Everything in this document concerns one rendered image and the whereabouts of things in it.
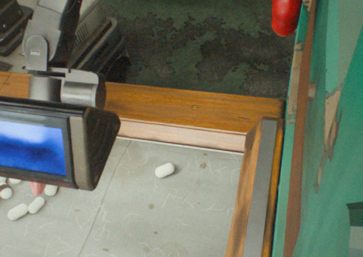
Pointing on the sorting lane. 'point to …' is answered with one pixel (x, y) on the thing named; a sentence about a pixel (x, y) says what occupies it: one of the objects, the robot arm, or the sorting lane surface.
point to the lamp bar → (55, 142)
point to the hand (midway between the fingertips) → (37, 190)
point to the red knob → (290, 5)
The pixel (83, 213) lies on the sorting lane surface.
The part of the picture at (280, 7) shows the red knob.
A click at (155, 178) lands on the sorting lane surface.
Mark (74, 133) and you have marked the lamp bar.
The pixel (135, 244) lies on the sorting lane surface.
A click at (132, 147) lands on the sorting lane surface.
